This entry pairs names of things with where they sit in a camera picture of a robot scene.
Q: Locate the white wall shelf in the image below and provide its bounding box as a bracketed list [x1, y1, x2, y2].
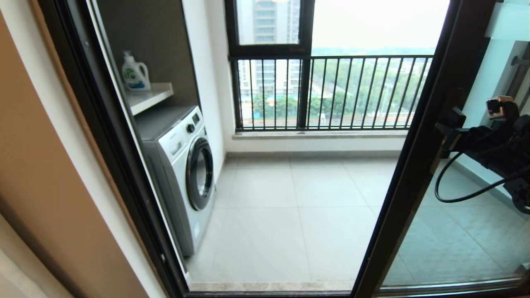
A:
[126, 83, 174, 116]

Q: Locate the dark framed glass sliding door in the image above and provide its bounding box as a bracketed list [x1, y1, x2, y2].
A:
[351, 0, 530, 298]

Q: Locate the dark brown cabinet niche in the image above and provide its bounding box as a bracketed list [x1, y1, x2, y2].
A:
[96, 0, 201, 109]

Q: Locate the grey stone window sill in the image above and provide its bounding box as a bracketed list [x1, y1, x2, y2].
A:
[232, 130, 408, 141]

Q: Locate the dark sliding door handle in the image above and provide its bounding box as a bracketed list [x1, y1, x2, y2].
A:
[438, 107, 467, 160]

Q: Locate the dark outer door frame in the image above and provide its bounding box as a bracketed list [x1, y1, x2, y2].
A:
[39, 0, 357, 298]

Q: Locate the dark balcony window frame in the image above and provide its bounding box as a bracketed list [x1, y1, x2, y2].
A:
[225, 0, 314, 132]

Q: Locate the white front-load washing machine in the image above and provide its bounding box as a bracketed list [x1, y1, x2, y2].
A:
[135, 106, 216, 258]

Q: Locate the white laundry detergent bottle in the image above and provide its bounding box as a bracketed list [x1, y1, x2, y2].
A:
[122, 51, 152, 91]

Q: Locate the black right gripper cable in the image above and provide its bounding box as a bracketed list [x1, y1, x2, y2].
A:
[434, 151, 524, 203]

